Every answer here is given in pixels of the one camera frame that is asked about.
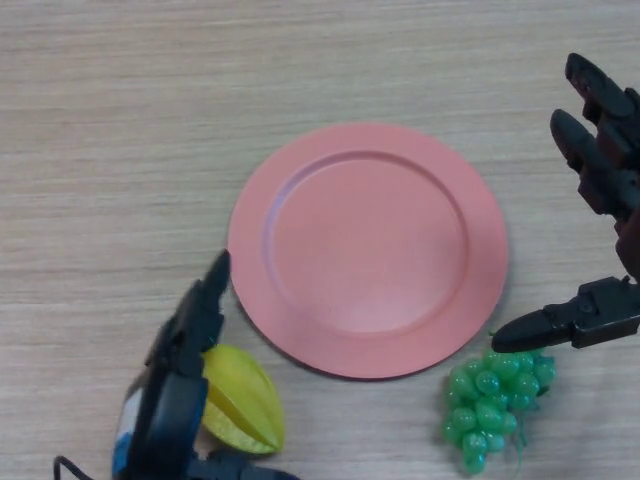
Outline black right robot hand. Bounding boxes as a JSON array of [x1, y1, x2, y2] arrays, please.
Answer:
[[491, 53, 640, 354]]

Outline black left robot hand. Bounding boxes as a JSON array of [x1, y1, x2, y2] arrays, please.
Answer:
[[110, 249, 296, 480]]

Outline yellow starfruit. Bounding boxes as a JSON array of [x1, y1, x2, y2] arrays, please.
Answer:
[[199, 344, 285, 455]]

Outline pink round plate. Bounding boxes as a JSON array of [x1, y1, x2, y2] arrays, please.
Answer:
[[227, 123, 510, 381]]

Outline green grape bunch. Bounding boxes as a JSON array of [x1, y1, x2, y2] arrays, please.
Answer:
[[442, 332, 558, 475]]

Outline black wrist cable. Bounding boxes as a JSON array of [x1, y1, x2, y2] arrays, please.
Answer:
[[53, 455, 116, 480]]

